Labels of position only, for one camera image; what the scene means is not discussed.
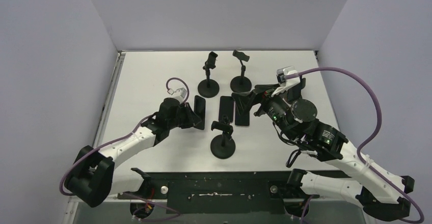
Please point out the black phone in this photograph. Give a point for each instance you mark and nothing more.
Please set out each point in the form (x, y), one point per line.
(200, 111)

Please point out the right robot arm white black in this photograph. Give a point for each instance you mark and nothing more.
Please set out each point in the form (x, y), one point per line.
(378, 192)

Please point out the dark blue-edged smartphone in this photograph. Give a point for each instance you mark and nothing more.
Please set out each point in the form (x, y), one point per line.
(295, 92)

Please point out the aluminium frame rail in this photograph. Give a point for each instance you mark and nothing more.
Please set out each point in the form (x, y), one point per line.
(71, 208)

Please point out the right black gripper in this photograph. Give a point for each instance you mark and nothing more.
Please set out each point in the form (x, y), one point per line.
(259, 100)

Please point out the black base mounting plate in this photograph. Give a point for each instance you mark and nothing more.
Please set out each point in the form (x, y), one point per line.
(221, 192)

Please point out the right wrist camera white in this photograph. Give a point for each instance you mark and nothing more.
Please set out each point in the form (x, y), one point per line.
(287, 78)

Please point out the tall black tripod phone stand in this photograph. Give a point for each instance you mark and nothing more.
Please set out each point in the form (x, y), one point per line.
(223, 145)

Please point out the black round-base phone stand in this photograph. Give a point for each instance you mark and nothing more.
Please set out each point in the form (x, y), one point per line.
(241, 84)

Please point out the purple-edged black smartphone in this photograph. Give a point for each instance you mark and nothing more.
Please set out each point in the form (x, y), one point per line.
(226, 108)

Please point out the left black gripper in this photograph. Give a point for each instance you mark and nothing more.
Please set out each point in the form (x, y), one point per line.
(192, 119)

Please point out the black smartphone white edge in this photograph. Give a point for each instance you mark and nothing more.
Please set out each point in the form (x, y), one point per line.
(242, 119)

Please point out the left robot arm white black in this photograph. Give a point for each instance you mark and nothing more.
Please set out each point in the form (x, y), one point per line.
(92, 177)

